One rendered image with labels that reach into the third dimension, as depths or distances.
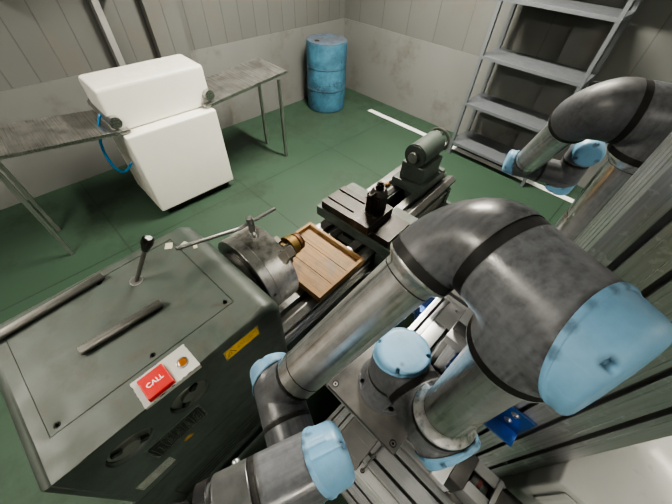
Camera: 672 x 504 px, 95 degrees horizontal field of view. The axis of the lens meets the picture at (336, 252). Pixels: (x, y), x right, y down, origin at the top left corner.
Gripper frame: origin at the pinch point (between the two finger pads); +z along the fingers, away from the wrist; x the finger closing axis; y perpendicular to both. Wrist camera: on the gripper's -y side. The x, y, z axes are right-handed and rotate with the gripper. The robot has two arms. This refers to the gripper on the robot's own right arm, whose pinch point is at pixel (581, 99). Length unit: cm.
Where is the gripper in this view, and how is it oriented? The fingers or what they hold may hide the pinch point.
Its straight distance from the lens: 144.7
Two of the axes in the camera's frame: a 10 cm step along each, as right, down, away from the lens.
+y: 0.9, 7.0, 7.1
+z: 4.0, -6.8, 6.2
